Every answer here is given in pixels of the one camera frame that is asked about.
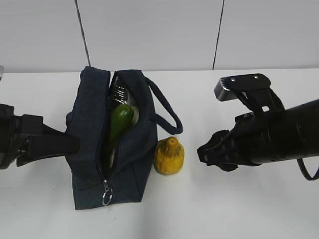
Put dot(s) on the yellow toy pumpkin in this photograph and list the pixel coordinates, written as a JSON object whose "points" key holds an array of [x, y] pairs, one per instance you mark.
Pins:
{"points": [[169, 156]]}

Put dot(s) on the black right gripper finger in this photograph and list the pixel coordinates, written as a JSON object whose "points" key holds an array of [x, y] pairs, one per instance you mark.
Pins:
{"points": [[227, 167], [221, 149]]}

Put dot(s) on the green lid food container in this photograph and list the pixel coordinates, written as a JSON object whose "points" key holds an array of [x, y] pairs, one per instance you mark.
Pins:
{"points": [[111, 150]]}

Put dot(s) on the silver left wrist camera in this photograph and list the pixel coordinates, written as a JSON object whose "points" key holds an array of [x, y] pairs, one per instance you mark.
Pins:
{"points": [[1, 71]]}

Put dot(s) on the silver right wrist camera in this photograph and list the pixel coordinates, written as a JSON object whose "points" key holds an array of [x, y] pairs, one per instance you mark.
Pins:
{"points": [[228, 87]]}

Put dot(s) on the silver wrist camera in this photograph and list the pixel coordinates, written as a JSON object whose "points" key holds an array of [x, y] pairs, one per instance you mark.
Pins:
{"points": [[228, 87], [1, 71]]}

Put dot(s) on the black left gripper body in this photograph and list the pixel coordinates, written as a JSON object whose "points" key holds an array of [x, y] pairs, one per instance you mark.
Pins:
{"points": [[15, 132]]}

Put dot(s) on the green cucumber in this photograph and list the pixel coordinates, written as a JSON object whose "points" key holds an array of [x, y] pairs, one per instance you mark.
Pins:
{"points": [[121, 117]]}

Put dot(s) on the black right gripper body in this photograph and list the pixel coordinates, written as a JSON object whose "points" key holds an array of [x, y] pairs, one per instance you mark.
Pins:
{"points": [[250, 143]]}

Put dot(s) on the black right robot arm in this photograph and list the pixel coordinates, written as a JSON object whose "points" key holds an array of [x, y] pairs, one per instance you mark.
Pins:
{"points": [[271, 134]]}

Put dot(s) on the dark blue fabric lunch bag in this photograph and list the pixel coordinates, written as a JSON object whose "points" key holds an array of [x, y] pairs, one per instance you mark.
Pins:
{"points": [[95, 185]]}

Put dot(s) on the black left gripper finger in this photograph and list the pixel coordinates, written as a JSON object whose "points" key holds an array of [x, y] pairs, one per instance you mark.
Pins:
{"points": [[55, 142], [24, 156]]}

